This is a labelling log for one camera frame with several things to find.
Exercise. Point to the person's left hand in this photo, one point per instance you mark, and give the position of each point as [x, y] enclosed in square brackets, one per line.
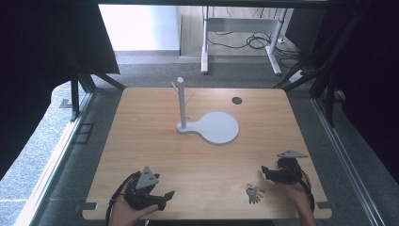
[125, 212]

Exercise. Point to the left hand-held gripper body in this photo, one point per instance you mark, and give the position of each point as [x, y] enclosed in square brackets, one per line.
[141, 194]

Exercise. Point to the white metal desk frame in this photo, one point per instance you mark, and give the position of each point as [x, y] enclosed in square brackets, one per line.
[240, 25]

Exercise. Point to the bunch of silver keys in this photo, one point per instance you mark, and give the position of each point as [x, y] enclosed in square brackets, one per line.
[254, 193]

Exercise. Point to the white power strip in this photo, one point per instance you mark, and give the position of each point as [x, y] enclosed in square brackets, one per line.
[296, 76]

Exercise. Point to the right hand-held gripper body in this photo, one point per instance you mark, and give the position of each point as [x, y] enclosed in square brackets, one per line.
[288, 171]

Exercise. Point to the round dark table grommet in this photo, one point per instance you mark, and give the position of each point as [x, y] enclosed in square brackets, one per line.
[236, 100]

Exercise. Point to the white key holder stand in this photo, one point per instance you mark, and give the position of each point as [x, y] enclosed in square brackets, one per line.
[216, 127]

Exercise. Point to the person's right hand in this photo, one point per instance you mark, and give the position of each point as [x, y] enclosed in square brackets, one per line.
[296, 193]

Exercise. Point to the black metal stand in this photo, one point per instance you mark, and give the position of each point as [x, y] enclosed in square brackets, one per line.
[326, 69]
[78, 91]

